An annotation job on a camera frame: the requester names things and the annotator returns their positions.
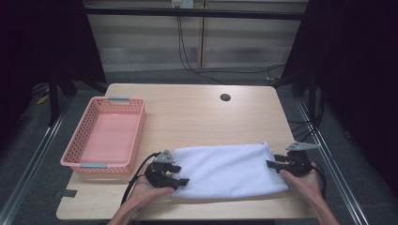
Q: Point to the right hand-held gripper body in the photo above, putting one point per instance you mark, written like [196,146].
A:
[297,164]

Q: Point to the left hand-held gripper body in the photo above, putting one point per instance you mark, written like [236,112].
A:
[158,176]

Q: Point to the white printed towel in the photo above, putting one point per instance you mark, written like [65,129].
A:
[228,170]

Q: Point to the pink plastic basket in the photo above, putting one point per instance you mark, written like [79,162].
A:
[106,134]

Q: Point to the person's left hand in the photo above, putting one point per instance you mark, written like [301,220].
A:
[147,192]

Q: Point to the person's right hand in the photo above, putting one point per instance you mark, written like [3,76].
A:
[305,186]

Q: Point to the black metal stand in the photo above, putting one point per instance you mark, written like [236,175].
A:
[311,93]
[53,100]

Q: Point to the dark round table grommet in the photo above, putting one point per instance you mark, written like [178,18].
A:
[225,97]

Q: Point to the black tape piece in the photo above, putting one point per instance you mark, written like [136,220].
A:
[68,193]

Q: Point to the black curtain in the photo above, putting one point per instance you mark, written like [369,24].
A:
[359,62]
[37,40]

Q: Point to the yellow floor object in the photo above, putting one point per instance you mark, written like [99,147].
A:
[42,99]

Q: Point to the black horizontal bar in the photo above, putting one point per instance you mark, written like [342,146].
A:
[187,13]

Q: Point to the metal floor rail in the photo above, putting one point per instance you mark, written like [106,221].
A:
[34,156]
[334,178]

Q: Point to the white wall socket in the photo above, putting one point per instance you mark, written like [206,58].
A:
[183,3]

